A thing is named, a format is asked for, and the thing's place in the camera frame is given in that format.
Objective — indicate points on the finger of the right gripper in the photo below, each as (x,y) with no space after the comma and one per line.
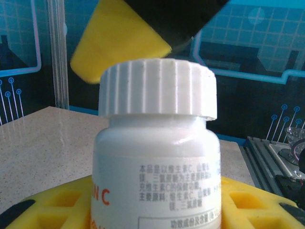
(124,35)

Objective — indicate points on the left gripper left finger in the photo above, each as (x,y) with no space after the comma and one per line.
(47,210)

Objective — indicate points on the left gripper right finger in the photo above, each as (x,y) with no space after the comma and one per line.
(257,210)

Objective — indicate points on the white ribbed bottle cap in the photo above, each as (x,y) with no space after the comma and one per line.
(157,88)

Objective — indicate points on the white pill bottle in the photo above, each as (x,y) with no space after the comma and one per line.
(155,148)

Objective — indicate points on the clear glass cup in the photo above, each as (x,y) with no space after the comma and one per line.
(294,133)

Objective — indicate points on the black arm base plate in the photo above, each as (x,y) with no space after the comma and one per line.
(289,184)

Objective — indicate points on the aluminium frame post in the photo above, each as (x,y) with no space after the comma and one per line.
(58,59)

